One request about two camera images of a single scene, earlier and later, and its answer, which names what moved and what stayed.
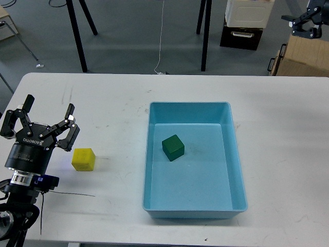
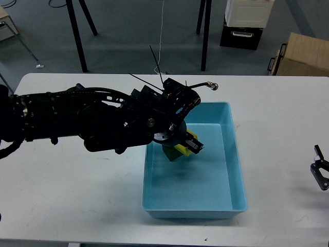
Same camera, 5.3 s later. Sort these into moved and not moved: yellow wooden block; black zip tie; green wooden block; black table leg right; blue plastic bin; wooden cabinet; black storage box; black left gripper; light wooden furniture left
Moved: black zip tie; black left gripper; yellow wooden block
Not moved: light wooden furniture left; black table leg right; blue plastic bin; black storage box; green wooden block; wooden cabinet
